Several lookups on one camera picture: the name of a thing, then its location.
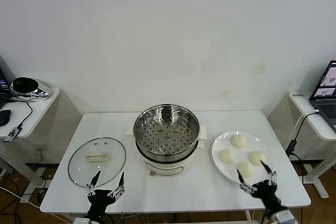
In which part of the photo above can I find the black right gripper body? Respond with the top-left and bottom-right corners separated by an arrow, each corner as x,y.
250,180 -> 283,214

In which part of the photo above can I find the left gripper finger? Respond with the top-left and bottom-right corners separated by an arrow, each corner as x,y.
108,172 -> 126,199
87,170 -> 101,197

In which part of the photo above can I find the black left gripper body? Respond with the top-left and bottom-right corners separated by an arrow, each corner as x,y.
88,189 -> 118,217

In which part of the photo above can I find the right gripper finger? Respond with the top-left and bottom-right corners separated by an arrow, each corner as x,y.
259,159 -> 278,187
236,168 -> 257,196

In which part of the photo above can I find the white steamed baozi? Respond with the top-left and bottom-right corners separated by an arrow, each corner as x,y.
230,134 -> 248,149
248,150 -> 267,166
237,162 -> 255,179
218,149 -> 236,164

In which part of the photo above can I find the glass lid with cream handle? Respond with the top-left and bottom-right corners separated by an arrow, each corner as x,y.
67,136 -> 127,188

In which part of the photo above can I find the steel perforated steamer basket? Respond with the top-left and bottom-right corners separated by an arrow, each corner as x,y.
133,103 -> 201,162

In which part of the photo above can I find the white table leg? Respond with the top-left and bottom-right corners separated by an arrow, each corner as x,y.
245,209 -> 263,224

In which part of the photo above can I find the white electric cooker base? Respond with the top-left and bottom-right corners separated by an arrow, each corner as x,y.
127,125 -> 208,177

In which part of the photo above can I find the white round plate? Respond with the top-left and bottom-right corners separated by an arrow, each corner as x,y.
212,131 -> 276,186

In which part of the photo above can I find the white side desk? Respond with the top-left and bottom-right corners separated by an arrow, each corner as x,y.
267,91 -> 336,200
0,87 -> 82,204

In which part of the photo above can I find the grey laptop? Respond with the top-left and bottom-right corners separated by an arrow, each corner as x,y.
309,60 -> 336,132

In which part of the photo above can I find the grey usb hub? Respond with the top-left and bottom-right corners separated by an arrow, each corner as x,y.
3,126 -> 23,143

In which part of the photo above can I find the black computer mouse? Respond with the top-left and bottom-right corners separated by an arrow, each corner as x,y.
0,109 -> 13,127

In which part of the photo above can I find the chrome and black device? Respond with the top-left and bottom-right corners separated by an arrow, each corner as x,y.
9,76 -> 52,102

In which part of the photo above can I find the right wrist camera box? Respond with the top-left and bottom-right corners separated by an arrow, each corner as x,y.
277,209 -> 296,224

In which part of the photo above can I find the black cable with adapter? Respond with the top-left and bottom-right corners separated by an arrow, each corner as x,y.
286,110 -> 321,184

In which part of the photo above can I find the white charger cable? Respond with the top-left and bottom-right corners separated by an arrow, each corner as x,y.
288,110 -> 320,143

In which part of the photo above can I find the white floor cable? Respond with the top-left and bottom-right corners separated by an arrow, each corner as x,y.
0,186 -> 43,209

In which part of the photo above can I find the black desk cable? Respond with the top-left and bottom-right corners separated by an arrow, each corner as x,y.
7,97 -> 34,130

